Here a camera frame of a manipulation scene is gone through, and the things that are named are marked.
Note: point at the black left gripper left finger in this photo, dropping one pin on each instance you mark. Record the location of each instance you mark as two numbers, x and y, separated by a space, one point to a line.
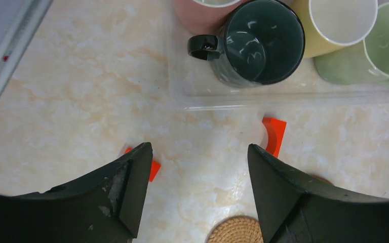
104 205

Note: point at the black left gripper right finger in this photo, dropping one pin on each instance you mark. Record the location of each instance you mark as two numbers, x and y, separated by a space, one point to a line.
293 206

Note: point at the dark green mug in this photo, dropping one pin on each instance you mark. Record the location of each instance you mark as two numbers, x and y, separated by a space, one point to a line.
261 43

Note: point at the dark wooden round coaster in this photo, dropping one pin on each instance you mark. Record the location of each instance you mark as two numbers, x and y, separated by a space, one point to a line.
322 179

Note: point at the small orange rectangular block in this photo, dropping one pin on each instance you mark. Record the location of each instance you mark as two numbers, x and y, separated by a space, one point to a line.
155 166

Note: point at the orange plastic piece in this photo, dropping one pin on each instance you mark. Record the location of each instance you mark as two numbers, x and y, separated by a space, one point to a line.
275 132

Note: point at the clear plastic tray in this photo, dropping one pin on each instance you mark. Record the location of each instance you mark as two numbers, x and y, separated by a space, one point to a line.
194 86

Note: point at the light green mug front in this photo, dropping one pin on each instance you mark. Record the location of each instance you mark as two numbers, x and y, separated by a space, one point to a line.
365 62

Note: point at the yellow mug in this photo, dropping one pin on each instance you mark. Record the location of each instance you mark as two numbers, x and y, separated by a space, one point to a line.
330 25

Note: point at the pink mug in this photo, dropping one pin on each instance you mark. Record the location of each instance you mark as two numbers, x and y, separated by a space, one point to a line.
204 17

